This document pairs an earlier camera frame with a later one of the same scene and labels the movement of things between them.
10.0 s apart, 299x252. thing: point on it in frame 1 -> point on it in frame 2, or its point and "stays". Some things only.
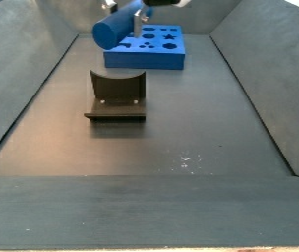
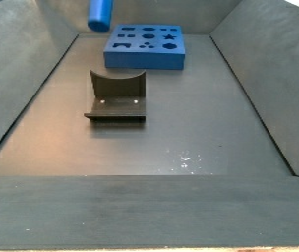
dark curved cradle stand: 117,98 stays
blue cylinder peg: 114,27 -> 100,15
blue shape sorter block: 157,49 stays
